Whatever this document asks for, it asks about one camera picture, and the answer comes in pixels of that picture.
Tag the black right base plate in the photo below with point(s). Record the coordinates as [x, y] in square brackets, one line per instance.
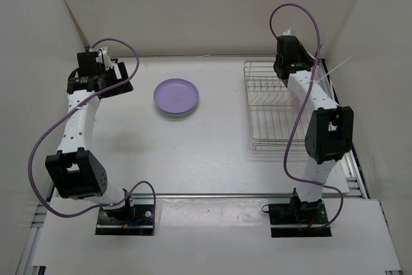
[284, 224]

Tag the purple plate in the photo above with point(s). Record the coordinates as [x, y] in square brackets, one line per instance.
[176, 95]

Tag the blue plate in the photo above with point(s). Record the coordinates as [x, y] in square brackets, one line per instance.
[182, 114]

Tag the pink plate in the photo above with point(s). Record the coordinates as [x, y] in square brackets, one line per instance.
[302, 83]

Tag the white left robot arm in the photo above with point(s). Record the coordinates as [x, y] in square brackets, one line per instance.
[74, 170]

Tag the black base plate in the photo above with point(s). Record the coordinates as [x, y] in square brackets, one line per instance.
[135, 218]
[284, 224]

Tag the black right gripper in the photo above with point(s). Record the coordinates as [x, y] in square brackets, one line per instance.
[308, 61]

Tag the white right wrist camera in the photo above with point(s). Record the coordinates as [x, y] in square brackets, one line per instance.
[289, 31]

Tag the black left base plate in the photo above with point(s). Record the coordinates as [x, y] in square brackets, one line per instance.
[135, 218]

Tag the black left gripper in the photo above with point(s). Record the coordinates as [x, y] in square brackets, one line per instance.
[111, 71]

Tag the metal wire dish rack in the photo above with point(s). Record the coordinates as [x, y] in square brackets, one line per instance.
[271, 108]

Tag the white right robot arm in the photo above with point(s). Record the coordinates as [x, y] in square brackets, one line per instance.
[330, 129]

